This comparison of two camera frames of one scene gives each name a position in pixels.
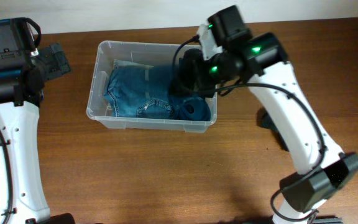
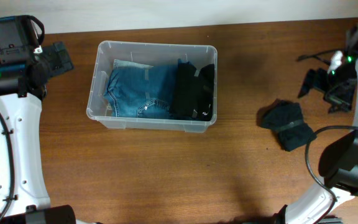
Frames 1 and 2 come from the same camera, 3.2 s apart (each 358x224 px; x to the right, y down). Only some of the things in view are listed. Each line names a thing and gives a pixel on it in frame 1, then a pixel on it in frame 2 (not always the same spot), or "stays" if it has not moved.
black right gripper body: [219, 70] → [341, 83]
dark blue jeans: [140, 93] stays
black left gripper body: [54, 63] stays
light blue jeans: [118, 62] stays
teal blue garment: [195, 109] → [183, 61]
